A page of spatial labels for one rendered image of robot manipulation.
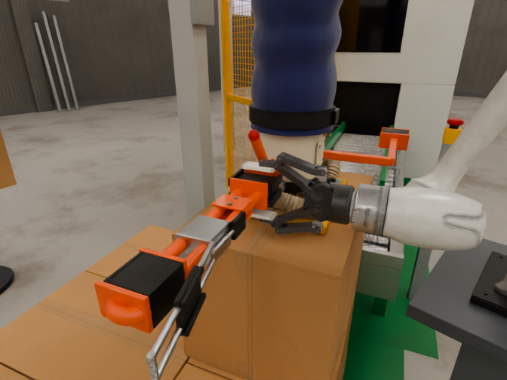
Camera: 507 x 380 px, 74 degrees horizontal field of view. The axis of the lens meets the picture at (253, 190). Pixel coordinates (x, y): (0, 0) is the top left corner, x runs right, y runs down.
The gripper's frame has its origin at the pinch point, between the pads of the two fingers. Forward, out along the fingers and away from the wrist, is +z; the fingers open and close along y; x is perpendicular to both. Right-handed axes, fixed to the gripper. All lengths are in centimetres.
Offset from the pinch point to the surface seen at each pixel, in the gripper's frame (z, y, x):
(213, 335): 9.6, 41.0, -3.9
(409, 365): -49, 108, 69
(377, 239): -26, 53, 83
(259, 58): 5.9, -25.2, 17.8
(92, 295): 64, 53, 5
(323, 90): -9.0, -18.4, 20.6
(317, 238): -12.8, 13.1, 7.4
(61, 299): 72, 53, -1
